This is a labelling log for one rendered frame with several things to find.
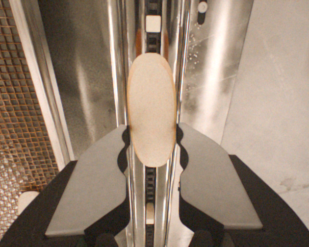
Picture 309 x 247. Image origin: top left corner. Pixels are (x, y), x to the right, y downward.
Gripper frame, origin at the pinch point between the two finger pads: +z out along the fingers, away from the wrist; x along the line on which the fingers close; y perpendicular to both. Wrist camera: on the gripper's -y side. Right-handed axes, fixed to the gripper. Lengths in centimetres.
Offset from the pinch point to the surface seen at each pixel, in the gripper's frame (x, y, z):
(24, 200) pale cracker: -15.6, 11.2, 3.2
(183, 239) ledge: 4.6, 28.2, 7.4
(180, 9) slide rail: 3.0, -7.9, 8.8
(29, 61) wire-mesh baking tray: -10.3, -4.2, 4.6
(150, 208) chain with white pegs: -1.2, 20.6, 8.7
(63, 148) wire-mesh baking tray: -9.7, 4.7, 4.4
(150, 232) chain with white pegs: -1.5, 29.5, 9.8
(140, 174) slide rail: -2.4, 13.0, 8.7
